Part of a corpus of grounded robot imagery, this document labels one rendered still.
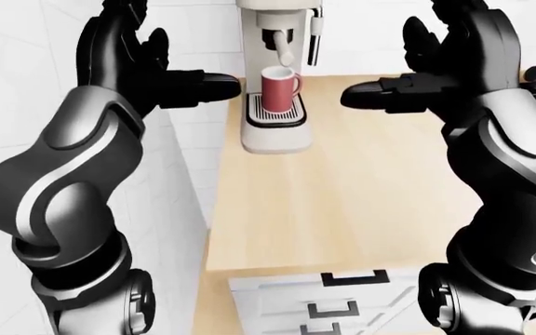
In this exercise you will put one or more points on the red ceramic mug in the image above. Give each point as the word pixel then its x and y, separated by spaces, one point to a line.
pixel 278 91

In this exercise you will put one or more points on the cream white coffee machine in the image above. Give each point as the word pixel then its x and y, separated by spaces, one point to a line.
pixel 275 115

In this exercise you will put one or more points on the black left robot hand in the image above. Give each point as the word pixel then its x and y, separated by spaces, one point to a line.
pixel 110 56

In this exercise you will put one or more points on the white drawer cabinet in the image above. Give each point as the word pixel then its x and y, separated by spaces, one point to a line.
pixel 324 303

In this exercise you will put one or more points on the chrome steam wand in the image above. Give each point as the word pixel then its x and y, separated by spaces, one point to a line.
pixel 315 38

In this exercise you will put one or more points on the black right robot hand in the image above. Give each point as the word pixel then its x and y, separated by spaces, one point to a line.
pixel 477 52

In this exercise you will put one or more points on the black drip tray grate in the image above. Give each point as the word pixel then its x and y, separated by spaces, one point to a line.
pixel 275 113

